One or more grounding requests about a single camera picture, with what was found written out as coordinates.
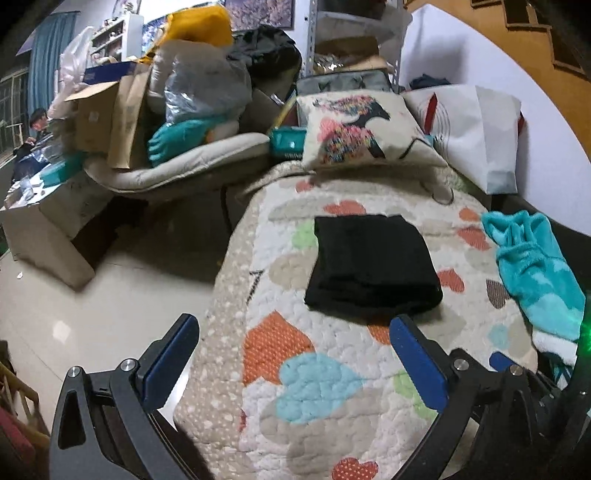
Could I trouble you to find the grey metal shelf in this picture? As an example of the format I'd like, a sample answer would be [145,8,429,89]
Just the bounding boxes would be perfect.
[302,0,411,88]

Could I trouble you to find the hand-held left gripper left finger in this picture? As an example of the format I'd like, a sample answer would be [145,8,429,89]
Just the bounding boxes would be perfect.
[48,313,200,480]

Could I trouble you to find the dark blue cloth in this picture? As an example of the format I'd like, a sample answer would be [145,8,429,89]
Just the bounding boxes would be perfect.
[409,74,451,90]

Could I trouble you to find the white red-striped pillow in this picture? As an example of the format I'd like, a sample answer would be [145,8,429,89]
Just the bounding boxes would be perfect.
[402,85,525,195]

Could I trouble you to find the wall poster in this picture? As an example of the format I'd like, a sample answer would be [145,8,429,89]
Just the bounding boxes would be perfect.
[224,0,295,31]

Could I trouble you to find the teal box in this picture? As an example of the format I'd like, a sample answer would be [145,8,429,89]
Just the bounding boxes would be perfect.
[39,154,86,183]

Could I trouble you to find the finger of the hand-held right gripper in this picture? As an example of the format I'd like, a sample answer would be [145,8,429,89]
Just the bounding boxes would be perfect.
[489,352,539,377]

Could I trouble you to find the barred window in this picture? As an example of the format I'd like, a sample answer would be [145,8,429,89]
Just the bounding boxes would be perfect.
[0,69,31,153]

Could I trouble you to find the heart-patterned quilt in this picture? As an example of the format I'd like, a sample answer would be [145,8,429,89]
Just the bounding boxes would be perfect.
[173,161,555,480]

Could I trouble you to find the flower-printed cushion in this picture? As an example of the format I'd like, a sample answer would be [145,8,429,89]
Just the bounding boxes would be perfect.
[295,90,448,171]

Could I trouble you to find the blue box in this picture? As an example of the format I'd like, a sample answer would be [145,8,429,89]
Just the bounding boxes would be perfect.
[83,62,139,86]

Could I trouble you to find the open cardboard box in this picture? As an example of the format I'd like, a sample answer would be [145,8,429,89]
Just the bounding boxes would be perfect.
[65,80,121,153]

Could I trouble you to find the beige recliner chair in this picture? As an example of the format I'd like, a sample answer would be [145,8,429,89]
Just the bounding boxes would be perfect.
[83,131,278,199]

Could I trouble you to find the blue curtain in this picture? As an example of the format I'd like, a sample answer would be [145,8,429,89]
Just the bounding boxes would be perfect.
[28,11,81,112]

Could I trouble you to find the black bag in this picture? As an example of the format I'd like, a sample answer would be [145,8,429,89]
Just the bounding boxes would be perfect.
[226,25,303,88]

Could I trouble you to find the teal plush toy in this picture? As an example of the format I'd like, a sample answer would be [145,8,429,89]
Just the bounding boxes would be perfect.
[147,115,232,167]

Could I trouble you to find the wooden staircase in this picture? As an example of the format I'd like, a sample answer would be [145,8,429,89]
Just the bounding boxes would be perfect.
[404,0,591,162]

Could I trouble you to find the white low table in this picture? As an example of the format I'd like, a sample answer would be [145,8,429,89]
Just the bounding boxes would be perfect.
[0,157,116,291]

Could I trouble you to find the white display shelf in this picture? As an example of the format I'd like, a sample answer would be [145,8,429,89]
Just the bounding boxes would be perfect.
[90,13,144,63]

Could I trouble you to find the wooden chair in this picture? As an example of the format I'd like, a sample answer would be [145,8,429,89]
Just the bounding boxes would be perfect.
[0,339,51,480]

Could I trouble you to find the turquoise fleece garment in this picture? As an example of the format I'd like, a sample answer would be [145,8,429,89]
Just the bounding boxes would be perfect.
[480,210,587,356]

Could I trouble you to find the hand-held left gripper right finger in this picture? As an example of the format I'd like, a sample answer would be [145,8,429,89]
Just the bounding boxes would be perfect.
[389,314,550,480]

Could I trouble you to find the white plastic bag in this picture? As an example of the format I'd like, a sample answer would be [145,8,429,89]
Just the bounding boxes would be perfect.
[48,25,95,118]

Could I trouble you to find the black pants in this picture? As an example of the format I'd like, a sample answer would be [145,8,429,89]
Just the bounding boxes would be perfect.
[304,213,444,324]

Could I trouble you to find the teal tissue pack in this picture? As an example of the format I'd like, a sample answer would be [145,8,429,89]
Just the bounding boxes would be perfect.
[268,127,308,160]

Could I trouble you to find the yellow cloth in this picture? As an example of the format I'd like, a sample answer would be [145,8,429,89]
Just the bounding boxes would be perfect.
[141,6,234,61]

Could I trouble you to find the grey plastic bag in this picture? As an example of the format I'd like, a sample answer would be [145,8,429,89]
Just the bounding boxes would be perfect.
[161,44,252,125]

